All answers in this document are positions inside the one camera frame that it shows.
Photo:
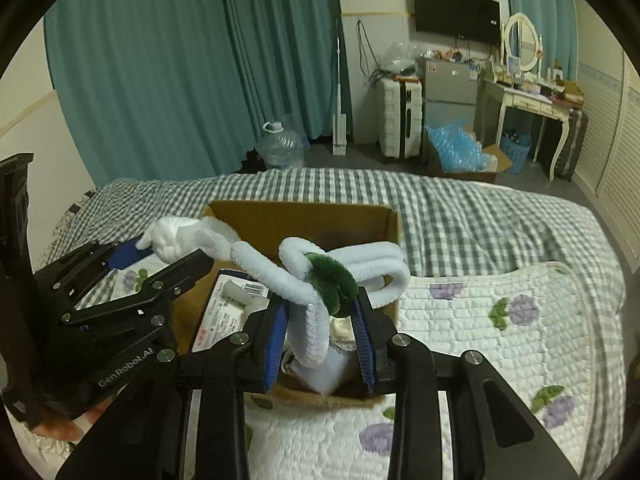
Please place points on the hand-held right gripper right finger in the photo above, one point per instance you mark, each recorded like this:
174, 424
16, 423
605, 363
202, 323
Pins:
362, 350

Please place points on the white oval vanity mirror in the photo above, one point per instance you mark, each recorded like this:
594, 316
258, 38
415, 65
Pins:
522, 40

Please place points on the blue bag of bottles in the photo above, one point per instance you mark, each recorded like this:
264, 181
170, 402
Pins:
455, 150

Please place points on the white dressing table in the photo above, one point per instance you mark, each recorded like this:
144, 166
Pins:
525, 97

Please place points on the black wall television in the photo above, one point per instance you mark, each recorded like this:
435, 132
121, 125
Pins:
455, 12

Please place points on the grey gingham bed sheet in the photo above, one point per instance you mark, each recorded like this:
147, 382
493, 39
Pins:
450, 210

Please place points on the small cardboard box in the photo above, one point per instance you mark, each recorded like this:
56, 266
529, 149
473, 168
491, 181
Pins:
500, 162

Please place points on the clear plastic bag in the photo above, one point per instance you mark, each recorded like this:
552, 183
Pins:
400, 57

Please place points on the person's left hand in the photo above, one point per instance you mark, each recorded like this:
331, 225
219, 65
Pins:
92, 414

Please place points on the white louvered wardrobe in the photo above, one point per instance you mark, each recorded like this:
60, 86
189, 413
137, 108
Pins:
615, 150

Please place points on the silver mini fridge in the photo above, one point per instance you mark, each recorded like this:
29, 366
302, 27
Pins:
450, 90

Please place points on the white ribbed suitcase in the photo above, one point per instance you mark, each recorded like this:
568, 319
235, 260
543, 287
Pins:
395, 115

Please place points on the white floral quilt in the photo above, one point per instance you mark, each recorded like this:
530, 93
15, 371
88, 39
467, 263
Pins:
450, 340

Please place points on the dark suitcase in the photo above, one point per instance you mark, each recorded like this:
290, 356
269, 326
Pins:
572, 145

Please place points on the tissue pack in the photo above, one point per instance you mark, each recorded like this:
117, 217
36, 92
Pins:
220, 320

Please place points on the blue plastic basket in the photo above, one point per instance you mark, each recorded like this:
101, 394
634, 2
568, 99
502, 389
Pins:
516, 152

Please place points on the brown cardboard box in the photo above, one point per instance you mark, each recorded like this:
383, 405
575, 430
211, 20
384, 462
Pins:
300, 220

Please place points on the clear water jug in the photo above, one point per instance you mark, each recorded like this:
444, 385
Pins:
282, 147

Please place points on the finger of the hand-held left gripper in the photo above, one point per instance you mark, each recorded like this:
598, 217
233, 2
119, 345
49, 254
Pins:
180, 272
125, 255

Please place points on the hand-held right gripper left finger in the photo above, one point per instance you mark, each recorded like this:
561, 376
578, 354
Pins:
276, 350

